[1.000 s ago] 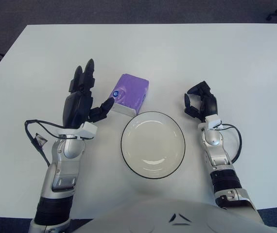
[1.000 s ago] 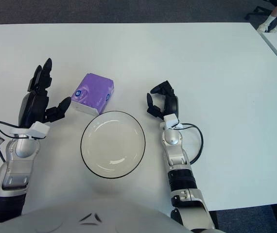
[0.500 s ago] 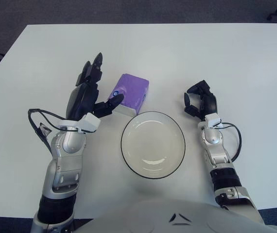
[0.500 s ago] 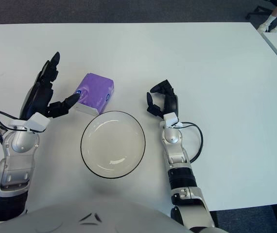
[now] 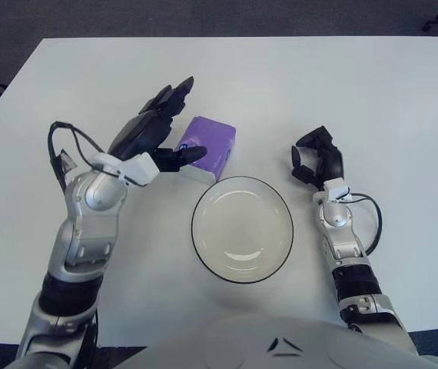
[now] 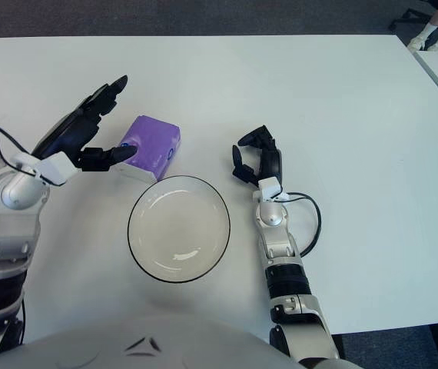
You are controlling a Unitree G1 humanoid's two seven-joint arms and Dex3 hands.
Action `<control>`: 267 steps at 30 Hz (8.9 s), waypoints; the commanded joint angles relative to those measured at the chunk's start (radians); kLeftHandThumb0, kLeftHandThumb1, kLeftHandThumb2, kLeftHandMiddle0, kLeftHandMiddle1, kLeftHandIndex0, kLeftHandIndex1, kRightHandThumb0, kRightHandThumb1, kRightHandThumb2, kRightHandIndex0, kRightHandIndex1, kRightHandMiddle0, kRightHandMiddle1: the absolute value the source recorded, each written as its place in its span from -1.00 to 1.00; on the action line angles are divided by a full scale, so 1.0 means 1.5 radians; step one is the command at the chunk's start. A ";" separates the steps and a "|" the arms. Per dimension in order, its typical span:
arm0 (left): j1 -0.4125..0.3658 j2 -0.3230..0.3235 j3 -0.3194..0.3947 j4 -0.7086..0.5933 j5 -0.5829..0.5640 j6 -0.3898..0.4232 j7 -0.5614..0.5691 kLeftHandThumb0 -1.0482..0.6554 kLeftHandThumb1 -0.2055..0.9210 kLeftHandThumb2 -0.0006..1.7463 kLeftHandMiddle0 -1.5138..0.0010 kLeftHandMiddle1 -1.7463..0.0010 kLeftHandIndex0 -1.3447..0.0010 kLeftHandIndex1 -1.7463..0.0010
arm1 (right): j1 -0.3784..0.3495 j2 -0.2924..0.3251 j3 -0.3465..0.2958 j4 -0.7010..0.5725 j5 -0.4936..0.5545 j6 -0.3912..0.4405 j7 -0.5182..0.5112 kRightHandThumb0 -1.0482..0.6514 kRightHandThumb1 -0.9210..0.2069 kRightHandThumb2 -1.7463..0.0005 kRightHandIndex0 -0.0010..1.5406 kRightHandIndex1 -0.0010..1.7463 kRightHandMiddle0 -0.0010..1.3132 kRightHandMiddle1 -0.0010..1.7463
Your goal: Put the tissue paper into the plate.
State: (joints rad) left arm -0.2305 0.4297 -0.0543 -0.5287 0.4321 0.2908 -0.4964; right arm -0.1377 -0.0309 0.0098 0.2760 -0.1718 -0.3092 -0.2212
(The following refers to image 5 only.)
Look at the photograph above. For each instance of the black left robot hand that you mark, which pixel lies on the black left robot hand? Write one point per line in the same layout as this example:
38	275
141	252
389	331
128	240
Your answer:
134	134

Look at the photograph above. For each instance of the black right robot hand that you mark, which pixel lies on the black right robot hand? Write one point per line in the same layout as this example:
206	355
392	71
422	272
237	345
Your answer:
334	163

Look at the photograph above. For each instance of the purple tissue paper pack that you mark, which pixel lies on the purple tissue paper pack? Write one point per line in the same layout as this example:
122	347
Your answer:
211	142

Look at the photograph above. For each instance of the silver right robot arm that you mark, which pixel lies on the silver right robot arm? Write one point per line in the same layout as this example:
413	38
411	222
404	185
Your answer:
336	219

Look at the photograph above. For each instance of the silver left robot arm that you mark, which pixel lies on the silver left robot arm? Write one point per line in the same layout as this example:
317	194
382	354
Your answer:
88	230

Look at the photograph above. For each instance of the white plate black rim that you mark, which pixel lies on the white plate black rim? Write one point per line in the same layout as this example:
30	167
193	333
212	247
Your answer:
242	230

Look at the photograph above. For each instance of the grey robot torso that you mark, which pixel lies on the grey robot torso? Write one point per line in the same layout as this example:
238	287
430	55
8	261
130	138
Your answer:
223	342

